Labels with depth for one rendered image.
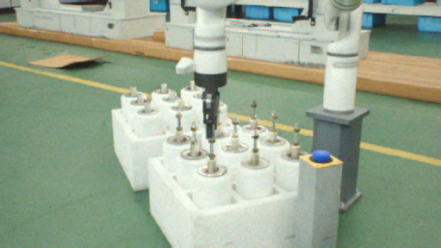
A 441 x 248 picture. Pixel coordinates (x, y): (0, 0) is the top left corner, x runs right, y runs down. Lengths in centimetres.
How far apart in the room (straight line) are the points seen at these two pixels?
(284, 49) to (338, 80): 185
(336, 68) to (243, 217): 54
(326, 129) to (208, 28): 59
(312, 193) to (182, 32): 286
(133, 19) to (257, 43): 141
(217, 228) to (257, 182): 15
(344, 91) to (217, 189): 53
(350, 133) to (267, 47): 195
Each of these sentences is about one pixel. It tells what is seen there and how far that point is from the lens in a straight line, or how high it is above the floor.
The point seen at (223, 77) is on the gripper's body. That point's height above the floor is 49.
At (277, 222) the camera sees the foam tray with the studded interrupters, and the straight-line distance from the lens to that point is 127.
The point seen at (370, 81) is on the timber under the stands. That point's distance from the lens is 301.
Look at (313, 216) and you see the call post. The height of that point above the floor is 19.
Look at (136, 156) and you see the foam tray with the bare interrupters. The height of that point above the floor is 13.
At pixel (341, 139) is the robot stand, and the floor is 23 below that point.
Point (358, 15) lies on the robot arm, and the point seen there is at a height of 59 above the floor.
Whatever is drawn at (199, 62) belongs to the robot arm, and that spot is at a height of 52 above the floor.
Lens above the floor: 74
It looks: 18 degrees down
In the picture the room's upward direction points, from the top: straight up
